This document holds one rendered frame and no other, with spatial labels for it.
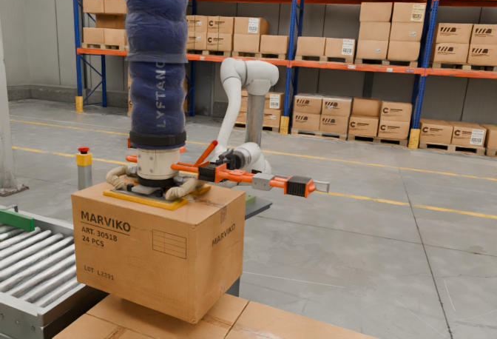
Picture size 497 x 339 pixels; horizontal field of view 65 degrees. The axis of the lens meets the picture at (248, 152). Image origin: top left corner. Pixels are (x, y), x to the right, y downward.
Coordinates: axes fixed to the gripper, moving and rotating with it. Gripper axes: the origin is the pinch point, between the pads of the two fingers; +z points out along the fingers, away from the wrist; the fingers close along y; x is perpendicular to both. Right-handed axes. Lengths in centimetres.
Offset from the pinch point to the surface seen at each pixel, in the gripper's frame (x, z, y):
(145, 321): 23, 14, 65
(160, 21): 20, 8, -55
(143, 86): 25.9, 10.0, -31.3
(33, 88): 993, -743, 91
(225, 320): -7, -1, 65
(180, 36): 16, 2, -50
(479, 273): -142, -214, 120
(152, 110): 22.9, 8.7, -22.4
